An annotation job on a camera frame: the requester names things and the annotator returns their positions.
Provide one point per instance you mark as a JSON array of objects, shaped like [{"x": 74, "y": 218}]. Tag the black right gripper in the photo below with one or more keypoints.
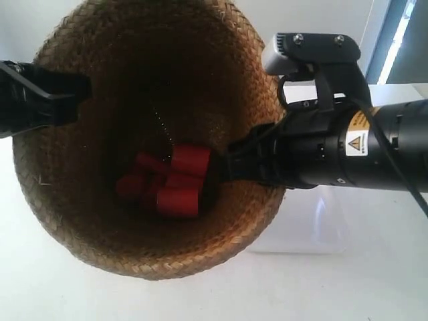
[{"x": 301, "y": 151}]

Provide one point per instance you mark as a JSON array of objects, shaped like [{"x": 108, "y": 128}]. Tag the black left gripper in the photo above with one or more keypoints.
[{"x": 23, "y": 110}]

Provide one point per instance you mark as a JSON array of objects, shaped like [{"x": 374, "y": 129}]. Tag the brown woven basket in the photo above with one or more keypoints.
[{"x": 162, "y": 72}]

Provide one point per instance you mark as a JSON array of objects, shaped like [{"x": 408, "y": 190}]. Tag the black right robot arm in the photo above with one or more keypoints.
[{"x": 349, "y": 145}]

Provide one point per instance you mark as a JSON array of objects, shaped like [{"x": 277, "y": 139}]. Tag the white plastic tray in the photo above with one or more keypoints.
[{"x": 308, "y": 222}]

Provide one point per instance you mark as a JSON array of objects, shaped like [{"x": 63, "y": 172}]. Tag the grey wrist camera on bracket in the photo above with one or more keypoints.
[{"x": 331, "y": 60}]

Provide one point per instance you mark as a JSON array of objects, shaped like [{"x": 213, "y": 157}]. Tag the dark window frame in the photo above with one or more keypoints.
[{"x": 400, "y": 53}]

